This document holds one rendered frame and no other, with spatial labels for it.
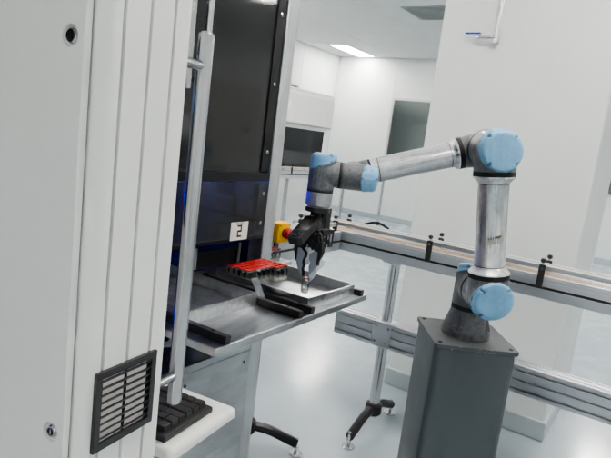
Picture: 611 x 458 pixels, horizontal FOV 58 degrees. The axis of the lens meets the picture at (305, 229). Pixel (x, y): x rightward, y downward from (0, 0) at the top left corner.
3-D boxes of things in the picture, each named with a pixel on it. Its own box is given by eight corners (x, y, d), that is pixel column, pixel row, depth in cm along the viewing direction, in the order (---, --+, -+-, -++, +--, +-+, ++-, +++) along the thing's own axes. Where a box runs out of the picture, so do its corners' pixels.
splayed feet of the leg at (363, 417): (336, 446, 249) (341, 417, 246) (385, 408, 290) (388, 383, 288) (352, 453, 244) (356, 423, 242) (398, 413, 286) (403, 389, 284)
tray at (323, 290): (215, 281, 169) (216, 269, 169) (267, 270, 191) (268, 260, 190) (306, 311, 151) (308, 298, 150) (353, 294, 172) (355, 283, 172)
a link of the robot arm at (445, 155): (492, 125, 171) (336, 157, 174) (504, 124, 161) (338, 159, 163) (497, 163, 173) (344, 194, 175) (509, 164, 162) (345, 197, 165)
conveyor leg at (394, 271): (359, 414, 265) (382, 259, 252) (368, 408, 272) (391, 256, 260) (376, 422, 260) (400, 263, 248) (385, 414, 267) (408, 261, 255)
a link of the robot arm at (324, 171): (341, 155, 151) (310, 151, 151) (336, 194, 153) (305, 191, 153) (340, 154, 159) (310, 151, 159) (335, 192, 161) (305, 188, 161)
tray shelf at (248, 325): (78, 299, 143) (78, 293, 143) (250, 265, 201) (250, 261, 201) (215, 357, 118) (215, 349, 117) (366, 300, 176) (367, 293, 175)
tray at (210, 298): (95, 289, 147) (95, 276, 146) (169, 275, 169) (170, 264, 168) (185, 325, 129) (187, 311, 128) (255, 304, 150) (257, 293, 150)
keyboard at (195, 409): (7, 375, 110) (7, 363, 110) (65, 354, 123) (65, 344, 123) (164, 444, 94) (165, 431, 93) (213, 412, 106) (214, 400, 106)
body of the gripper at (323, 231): (333, 249, 162) (338, 208, 160) (316, 252, 155) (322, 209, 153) (311, 243, 166) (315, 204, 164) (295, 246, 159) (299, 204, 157)
